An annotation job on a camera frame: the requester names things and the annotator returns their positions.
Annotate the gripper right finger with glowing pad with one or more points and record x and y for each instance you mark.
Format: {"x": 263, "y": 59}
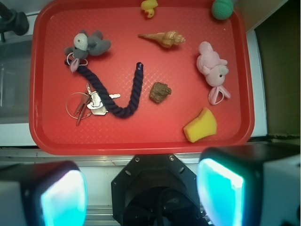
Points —
{"x": 256, "y": 184}

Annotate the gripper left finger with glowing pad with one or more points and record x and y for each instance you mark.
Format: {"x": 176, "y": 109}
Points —
{"x": 42, "y": 194}

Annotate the green textured ball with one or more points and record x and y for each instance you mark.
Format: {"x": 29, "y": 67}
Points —
{"x": 222, "y": 9}

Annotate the bunch of keys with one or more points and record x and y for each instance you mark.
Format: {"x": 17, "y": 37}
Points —
{"x": 90, "y": 103}

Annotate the black clamp mount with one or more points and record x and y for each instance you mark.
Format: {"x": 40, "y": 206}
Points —
{"x": 12, "y": 21}

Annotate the yellow sponge wedge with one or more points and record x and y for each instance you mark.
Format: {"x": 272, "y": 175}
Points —
{"x": 202, "y": 126}

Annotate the pink plush bunny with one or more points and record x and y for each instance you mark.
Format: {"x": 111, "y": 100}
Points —
{"x": 214, "y": 69}

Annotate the brown rock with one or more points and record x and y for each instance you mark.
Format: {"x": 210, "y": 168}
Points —
{"x": 159, "y": 92}

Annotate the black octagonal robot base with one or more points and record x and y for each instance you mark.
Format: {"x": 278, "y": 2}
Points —
{"x": 156, "y": 190}

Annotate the yellow rubber duck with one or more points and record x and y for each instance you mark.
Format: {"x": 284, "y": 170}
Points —
{"x": 148, "y": 7}

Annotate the tan spiral seashell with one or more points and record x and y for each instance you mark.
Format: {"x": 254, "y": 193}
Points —
{"x": 165, "y": 39}

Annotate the grey plush bunny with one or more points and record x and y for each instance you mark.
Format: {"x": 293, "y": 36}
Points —
{"x": 85, "y": 45}

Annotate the red plastic tray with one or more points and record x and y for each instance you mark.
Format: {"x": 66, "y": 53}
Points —
{"x": 153, "y": 128}

